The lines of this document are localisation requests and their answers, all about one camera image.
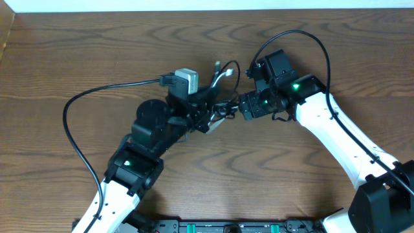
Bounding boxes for black camera cable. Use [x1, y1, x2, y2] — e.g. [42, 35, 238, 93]
[62, 73, 177, 233]
[245, 29, 414, 197]

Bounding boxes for black left camera cable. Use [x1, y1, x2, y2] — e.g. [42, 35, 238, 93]
[62, 73, 177, 233]

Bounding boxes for black usb cable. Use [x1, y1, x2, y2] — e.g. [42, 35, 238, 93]
[212, 60, 242, 120]

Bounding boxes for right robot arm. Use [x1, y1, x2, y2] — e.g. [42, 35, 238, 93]
[239, 50, 413, 232]

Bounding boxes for black right camera cable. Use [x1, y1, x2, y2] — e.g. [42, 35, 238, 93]
[245, 29, 414, 197]

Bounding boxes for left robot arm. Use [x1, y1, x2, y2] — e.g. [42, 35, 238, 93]
[72, 75, 219, 232]

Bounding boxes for white usb cable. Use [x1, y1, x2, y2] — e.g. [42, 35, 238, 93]
[210, 69, 234, 90]

